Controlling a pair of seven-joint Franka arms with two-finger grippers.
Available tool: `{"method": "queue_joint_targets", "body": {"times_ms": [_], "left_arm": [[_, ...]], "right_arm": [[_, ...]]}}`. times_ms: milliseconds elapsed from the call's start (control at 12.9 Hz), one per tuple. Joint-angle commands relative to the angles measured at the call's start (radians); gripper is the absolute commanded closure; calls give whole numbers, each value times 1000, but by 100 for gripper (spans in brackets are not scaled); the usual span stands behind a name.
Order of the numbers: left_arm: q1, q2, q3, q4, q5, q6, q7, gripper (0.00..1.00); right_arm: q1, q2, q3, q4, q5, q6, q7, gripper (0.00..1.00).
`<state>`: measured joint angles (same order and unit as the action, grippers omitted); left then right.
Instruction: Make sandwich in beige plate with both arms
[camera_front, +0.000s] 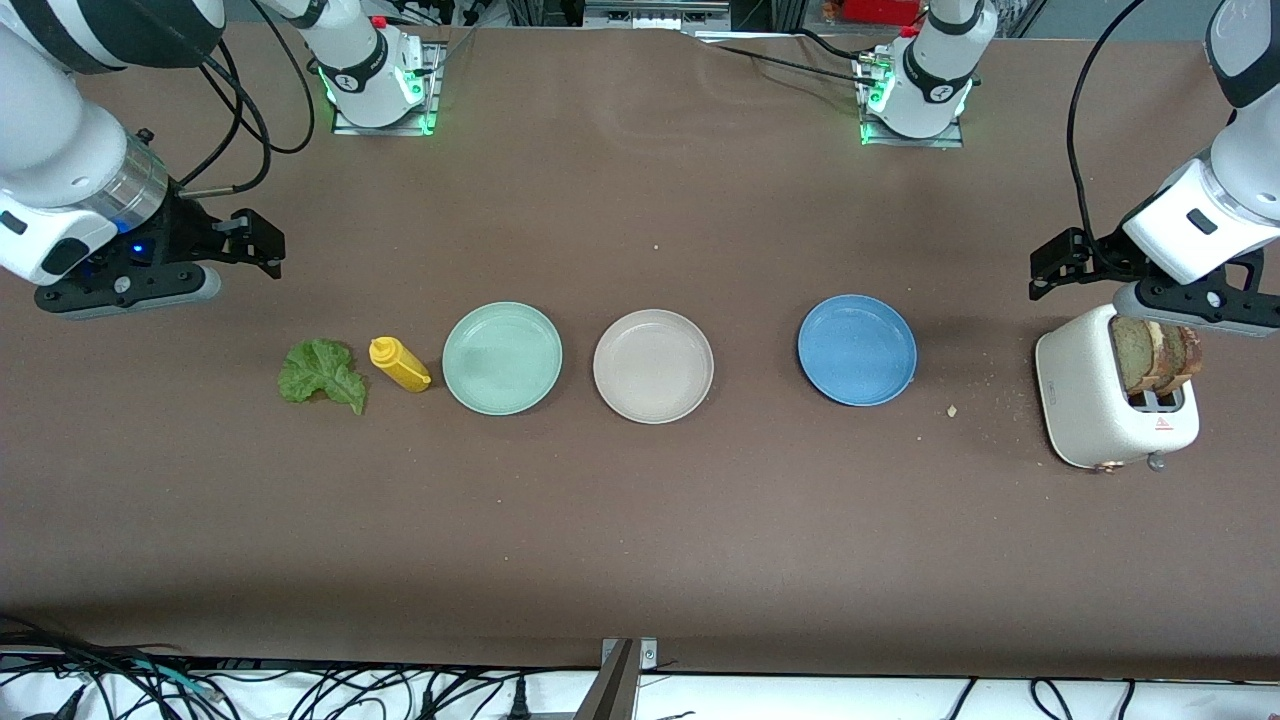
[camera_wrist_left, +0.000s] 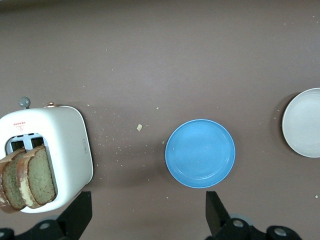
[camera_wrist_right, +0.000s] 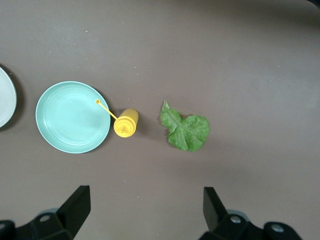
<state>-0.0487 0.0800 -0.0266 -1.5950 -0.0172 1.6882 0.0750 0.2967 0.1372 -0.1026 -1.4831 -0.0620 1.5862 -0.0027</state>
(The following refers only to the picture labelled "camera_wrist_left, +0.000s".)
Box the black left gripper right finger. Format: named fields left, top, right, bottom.
left=205, top=191, right=298, bottom=240

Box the beige plate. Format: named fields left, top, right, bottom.
left=281, top=87, right=320, bottom=158

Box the blue plate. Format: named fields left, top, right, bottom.
left=164, top=119, right=236, bottom=189

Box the white two-slot toaster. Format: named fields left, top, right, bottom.
left=0, top=96, right=95, bottom=215

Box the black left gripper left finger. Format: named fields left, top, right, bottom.
left=0, top=191, right=93, bottom=240

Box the brown bread slice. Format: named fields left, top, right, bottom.
left=16, top=144, right=57, bottom=210
left=0, top=147, right=28, bottom=215

